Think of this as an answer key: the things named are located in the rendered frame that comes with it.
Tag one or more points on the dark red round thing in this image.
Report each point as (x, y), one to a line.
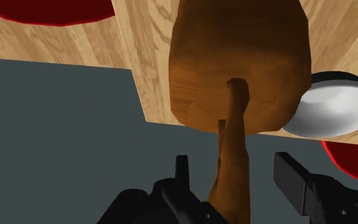
(48, 11)
(355, 158)

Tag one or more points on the light wooden table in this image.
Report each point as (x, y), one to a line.
(143, 46)

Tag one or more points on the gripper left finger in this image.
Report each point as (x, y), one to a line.
(172, 198)

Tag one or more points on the brown wooden spoon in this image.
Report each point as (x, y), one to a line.
(237, 62)

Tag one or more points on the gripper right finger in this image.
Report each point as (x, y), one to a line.
(293, 183)

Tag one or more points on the white round dish black rim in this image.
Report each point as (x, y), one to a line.
(333, 108)

